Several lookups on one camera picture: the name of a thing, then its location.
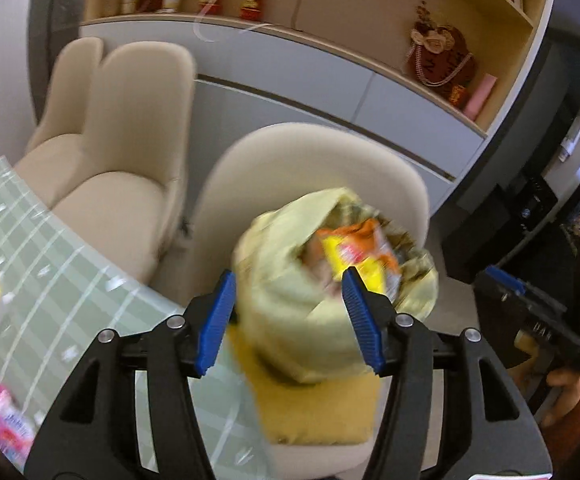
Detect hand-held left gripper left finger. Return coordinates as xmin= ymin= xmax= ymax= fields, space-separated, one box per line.
xmin=24 ymin=269 xmax=238 ymax=480

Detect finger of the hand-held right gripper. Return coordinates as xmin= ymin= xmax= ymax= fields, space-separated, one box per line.
xmin=485 ymin=266 xmax=568 ymax=322

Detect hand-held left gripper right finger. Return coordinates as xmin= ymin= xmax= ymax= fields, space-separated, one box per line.
xmin=341 ymin=266 xmax=553 ymax=480

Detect orange snack packet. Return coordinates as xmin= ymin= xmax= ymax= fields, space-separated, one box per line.
xmin=317 ymin=219 xmax=402 ymax=297

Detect yellow plastic bag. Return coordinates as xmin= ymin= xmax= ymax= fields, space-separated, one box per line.
xmin=232 ymin=187 xmax=439 ymax=386

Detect pink snack packet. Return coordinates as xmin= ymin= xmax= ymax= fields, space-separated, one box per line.
xmin=0 ymin=390 xmax=37 ymax=466

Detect person's right hand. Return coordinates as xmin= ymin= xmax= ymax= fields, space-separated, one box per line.
xmin=540 ymin=369 xmax=580 ymax=427

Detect black box unit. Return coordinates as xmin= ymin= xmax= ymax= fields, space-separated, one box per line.
xmin=442 ymin=175 xmax=558 ymax=281

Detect yellow cushion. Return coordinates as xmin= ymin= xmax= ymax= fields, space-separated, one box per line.
xmin=235 ymin=330 xmax=383 ymax=446

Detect green checked tablecloth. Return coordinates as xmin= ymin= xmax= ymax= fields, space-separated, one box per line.
xmin=0 ymin=156 xmax=271 ymax=476

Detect beige chair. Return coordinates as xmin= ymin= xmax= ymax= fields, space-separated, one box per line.
xmin=25 ymin=37 xmax=105 ymax=153
xmin=152 ymin=122 xmax=431 ymax=476
xmin=12 ymin=42 xmax=197 ymax=283

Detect large flower bag ornament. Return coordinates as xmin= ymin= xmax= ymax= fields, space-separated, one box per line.
xmin=402 ymin=2 xmax=476 ymax=88

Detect wooden shelf cabinet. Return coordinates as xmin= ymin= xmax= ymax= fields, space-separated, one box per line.
xmin=77 ymin=0 xmax=556 ymax=211

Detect two small red figurines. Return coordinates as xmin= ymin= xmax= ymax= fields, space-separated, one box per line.
xmin=192 ymin=0 xmax=271 ymax=42

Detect white wall switch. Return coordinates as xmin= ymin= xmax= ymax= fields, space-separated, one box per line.
xmin=560 ymin=120 xmax=580 ymax=161

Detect black cable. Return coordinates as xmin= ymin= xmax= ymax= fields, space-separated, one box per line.
xmin=290 ymin=0 xmax=308 ymax=31

